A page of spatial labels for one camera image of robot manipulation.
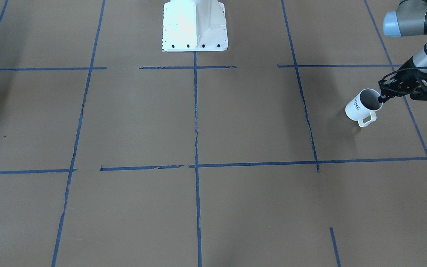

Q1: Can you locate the white mug with lettering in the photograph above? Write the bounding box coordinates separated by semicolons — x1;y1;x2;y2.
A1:
345;88;383;128

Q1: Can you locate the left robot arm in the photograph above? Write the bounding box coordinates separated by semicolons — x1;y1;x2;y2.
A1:
378;0;427;103

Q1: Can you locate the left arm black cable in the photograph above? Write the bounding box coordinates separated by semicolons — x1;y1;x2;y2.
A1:
381;64;427;93

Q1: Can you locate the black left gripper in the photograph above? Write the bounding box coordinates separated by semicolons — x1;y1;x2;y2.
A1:
378;65;427;103

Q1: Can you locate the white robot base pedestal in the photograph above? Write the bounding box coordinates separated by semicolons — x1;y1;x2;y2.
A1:
162;0;229;52

